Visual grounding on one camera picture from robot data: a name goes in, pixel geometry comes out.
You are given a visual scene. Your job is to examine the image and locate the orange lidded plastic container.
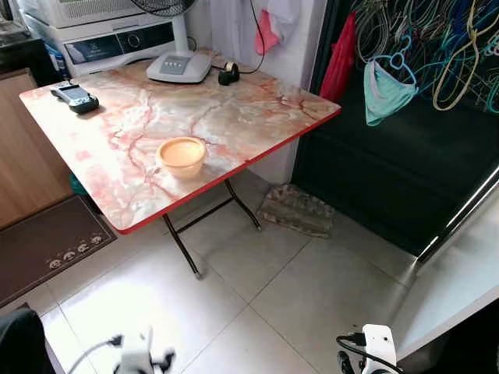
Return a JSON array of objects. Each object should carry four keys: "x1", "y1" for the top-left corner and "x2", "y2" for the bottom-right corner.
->
[{"x1": 155, "y1": 137, "x2": 208, "y2": 181}]

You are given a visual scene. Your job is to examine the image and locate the white fridge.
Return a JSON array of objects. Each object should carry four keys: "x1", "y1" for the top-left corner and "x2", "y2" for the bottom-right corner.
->
[{"x1": 388, "y1": 168, "x2": 499, "y2": 363}]

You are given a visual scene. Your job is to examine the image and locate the black chair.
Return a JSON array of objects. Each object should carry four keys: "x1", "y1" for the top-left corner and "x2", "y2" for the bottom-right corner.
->
[{"x1": 0, "y1": 306, "x2": 55, "y2": 374}]

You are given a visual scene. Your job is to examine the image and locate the brown door mat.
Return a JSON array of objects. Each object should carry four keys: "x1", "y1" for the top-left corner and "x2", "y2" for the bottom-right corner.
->
[{"x1": 0, "y1": 195, "x2": 118, "y2": 309}]

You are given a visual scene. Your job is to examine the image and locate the wooden cabinet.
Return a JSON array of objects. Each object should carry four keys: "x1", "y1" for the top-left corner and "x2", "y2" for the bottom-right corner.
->
[{"x1": 0, "y1": 69, "x2": 75, "y2": 231}]

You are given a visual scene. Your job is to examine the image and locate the marble top folding table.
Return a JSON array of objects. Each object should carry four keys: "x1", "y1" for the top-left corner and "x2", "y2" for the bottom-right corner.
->
[{"x1": 19, "y1": 48, "x2": 342, "y2": 280}]

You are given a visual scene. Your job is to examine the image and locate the teal underwear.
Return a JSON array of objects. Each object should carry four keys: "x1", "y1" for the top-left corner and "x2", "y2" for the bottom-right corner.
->
[{"x1": 363, "y1": 59, "x2": 419, "y2": 127}]

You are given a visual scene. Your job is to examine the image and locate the grey handheld game console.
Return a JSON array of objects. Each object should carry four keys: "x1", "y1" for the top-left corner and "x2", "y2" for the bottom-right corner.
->
[{"x1": 50, "y1": 81, "x2": 101, "y2": 115}]

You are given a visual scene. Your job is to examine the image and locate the black tape dispenser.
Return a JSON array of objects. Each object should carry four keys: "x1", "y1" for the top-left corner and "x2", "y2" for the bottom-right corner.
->
[{"x1": 218, "y1": 62, "x2": 241, "y2": 86}]

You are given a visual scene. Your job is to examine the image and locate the white table fan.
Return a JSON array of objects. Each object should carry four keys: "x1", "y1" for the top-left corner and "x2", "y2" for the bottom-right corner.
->
[{"x1": 129, "y1": 0, "x2": 214, "y2": 84}]

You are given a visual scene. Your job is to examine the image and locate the red hanging cloth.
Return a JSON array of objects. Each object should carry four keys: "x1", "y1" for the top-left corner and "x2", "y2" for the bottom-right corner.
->
[{"x1": 320, "y1": 11, "x2": 358, "y2": 104}]

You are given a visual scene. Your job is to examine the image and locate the light blue clothes hanger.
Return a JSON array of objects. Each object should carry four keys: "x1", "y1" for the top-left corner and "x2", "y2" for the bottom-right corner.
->
[{"x1": 374, "y1": 35, "x2": 414, "y2": 79}]

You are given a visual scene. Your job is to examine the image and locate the white appliance with black panel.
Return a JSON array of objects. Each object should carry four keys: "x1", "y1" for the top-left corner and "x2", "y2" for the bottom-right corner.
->
[{"x1": 58, "y1": 19, "x2": 179, "y2": 77}]

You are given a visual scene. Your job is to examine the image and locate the yellow clothes hanger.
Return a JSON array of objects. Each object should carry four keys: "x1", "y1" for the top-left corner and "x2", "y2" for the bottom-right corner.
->
[{"x1": 434, "y1": 0, "x2": 488, "y2": 111}]

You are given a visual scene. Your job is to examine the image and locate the pink hanging cloth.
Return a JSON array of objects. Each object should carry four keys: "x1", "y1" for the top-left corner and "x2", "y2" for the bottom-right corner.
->
[{"x1": 254, "y1": 8, "x2": 281, "y2": 55}]

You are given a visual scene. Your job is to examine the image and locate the white hanging garment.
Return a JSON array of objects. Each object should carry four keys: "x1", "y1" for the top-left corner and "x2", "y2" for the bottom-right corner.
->
[{"x1": 261, "y1": 0, "x2": 303, "y2": 44}]

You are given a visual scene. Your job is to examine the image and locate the white air conditioner unit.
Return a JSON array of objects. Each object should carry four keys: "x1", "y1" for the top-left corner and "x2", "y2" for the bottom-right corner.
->
[{"x1": 17, "y1": 0, "x2": 157, "y2": 30}]

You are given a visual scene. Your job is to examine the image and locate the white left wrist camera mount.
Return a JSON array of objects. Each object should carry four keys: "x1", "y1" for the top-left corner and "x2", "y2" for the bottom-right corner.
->
[{"x1": 117, "y1": 327, "x2": 157, "y2": 374}]

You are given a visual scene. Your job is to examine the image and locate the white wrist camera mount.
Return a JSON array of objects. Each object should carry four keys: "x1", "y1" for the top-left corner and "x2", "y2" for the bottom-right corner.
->
[
  {"x1": 117, "y1": 327, "x2": 157, "y2": 374},
  {"x1": 362, "y1": 324, "x2": 399, "y2": 374}
]

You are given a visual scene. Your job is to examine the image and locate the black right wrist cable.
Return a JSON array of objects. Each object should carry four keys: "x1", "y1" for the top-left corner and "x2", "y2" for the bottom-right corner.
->
[{"x1": 336, "y1": 333, "x2": 391, "y2": 374}]

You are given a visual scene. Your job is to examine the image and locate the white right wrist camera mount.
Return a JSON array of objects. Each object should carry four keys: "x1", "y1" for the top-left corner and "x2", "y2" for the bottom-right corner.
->
[{"x1": 362, "y1": 324, "x2": 399, "y2": 374}]

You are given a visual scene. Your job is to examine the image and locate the grey left wrist cable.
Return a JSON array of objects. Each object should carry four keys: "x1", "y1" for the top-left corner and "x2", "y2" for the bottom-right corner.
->
[{"x1": 66, "y1": 335, "x2": 124, "y2": 374}]

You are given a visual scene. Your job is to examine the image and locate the black power cable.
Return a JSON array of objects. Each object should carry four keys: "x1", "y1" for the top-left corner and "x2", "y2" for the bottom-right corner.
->
[{"x1": 238, "y1": 0, "x2": 270, "y2": 75}]

